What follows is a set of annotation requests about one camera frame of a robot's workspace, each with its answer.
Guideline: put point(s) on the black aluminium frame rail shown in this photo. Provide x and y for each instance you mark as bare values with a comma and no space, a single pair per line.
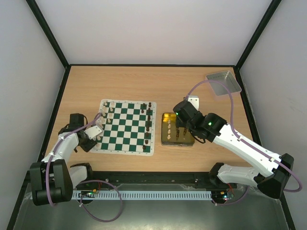
206,180

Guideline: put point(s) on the green white chess board mat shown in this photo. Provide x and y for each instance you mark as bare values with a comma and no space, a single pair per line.
129,127

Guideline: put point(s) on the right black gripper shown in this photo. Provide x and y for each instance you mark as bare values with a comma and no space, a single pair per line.
182,120

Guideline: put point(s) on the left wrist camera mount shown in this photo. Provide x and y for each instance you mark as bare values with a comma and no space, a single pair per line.
93,131

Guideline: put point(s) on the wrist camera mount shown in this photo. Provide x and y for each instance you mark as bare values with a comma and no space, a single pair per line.
194,100
93,131

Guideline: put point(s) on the gold metal tin tray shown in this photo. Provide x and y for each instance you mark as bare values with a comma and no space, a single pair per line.
171,135

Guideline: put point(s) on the white slotted cable duct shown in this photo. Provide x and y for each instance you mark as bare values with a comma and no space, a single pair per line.
143,195

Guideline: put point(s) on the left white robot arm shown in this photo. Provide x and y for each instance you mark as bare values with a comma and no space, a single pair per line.
43,193

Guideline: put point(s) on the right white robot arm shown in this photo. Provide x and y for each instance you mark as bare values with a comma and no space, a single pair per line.
269,171

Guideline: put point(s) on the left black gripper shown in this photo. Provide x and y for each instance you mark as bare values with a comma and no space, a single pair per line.
87,148

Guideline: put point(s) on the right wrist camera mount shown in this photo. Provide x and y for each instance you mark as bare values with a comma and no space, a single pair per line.
194,100

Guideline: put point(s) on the silver square metal tin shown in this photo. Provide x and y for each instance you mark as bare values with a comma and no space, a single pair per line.
227,79

